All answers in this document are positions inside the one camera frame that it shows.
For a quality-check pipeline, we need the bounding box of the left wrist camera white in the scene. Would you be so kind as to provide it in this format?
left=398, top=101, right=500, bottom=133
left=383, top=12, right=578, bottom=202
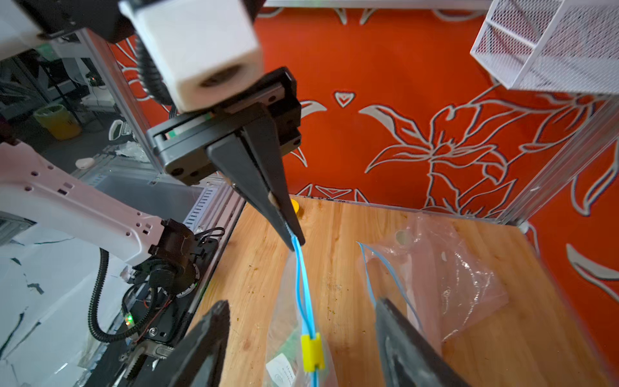
left=119, top=0, right=264, bottom=112

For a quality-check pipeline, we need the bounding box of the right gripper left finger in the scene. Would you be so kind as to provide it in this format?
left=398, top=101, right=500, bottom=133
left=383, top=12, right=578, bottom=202
left=131, top=300, right=231, bottom=386

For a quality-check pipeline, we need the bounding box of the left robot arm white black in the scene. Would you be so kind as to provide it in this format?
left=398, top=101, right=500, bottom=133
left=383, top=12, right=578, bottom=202
left=1, top=67, right=305, bottom=343

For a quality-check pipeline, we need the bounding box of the clear zip bag blue seal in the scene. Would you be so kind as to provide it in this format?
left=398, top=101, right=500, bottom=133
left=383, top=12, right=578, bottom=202
left=359, top=214, right=509, bottom=352

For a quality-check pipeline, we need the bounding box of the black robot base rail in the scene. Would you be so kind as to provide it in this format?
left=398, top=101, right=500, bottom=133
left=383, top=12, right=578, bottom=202
left=79, top=227, right=225, bottom=386

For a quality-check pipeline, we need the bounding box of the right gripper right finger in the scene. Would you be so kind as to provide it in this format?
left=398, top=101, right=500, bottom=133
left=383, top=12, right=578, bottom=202
left=375, top=298, right=467, bottom=387

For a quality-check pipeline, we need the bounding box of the white mesh wall basket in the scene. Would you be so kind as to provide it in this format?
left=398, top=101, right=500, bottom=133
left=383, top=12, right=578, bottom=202
left=471, top=1, right=618, bottom=95

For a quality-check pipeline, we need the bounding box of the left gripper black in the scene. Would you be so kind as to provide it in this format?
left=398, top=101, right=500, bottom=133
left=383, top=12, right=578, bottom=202
left=147, top=67, right=306, bottom=250

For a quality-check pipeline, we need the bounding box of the yellow tape roll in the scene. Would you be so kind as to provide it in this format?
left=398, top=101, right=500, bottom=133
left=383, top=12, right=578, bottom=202
left=290, top=198, right=303, bottom=218

